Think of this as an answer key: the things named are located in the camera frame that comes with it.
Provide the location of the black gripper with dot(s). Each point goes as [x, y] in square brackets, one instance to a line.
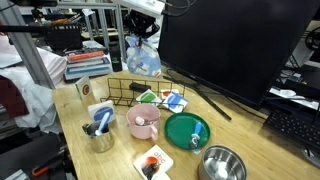
[141, 24]

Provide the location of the marshmallow pack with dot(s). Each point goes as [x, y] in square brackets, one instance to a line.
[142, 57]

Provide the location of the black bottle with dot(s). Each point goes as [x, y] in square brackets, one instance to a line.
[115, 55]

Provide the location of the stack of books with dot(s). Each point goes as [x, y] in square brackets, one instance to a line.
[94, 63]

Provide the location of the green cover board book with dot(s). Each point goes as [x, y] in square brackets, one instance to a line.
[149, 97]

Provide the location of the birds board book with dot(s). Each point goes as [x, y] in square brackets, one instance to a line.
[166, 92]

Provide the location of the blue cover board book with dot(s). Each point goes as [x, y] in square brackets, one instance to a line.
[175, 102]

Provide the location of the blue circle board book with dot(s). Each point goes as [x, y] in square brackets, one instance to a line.
[97, 111]

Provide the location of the black monitor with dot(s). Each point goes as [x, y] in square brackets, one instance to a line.
[236, 47]

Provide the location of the pink mug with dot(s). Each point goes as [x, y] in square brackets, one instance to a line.
[144, 121]

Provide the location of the green plate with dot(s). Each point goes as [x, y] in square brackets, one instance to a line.
[179, 127]

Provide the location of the white cloth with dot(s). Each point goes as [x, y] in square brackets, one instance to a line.
[38, 99]

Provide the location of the steel cup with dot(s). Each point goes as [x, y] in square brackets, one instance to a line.
[98, 143]

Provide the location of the abc board book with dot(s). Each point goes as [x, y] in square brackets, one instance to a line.
[154, 164]

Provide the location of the steel bowl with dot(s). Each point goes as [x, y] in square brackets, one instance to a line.
[221, 163]

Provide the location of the black keyboard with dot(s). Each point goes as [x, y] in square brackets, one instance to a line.
[298, 129]

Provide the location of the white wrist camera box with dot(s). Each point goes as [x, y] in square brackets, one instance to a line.
[151, 8]

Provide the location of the black wire rack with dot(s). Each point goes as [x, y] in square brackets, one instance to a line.
[123, 92]

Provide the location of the blue handled scoop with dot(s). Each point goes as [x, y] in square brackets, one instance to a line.
[103, 122]

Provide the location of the blue handled utensil on plate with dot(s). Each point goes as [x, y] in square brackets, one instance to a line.
[195, 136]

